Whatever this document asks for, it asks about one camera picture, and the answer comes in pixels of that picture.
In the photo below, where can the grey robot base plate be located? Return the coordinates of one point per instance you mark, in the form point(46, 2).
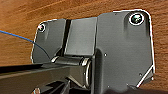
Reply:
point(126, 50)

